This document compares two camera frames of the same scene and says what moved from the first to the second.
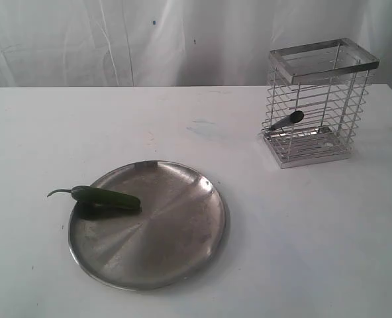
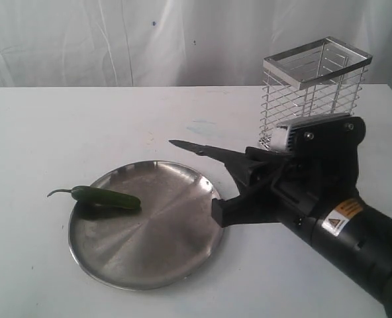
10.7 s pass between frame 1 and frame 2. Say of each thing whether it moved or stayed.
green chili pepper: stayed
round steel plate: stayed
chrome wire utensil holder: stayed
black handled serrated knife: moved
